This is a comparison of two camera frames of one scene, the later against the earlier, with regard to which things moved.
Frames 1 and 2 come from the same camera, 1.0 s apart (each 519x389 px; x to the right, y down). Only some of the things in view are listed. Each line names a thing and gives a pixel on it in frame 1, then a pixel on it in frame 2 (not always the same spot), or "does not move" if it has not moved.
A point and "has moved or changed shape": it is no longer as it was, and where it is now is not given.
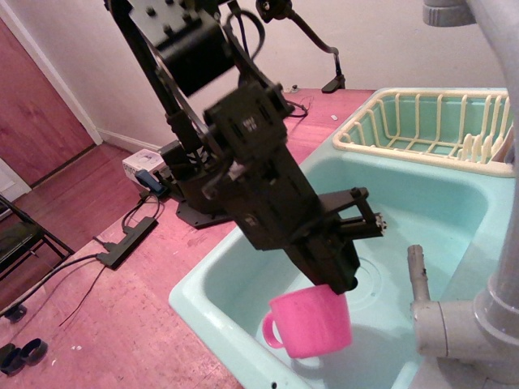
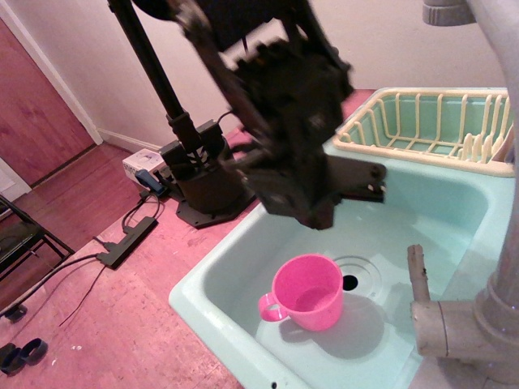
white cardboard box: [145, 160] does not move
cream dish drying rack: [463, 127] does not move
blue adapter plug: [146, 178] does not move
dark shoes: [34, 351] does not move
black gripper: [268, 199] → [295, 176]
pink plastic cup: [314, 322] has moved or changed shape
